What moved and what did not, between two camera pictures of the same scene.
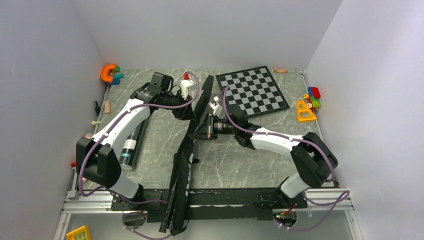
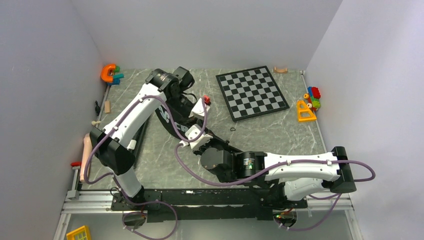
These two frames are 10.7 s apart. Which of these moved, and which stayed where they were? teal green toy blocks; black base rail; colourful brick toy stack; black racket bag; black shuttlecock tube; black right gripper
Moved: black right gripper; black racket bag
Stayed: colourful brick toy stack; black base rail; teal green toy blocks; black shuttlecock tube
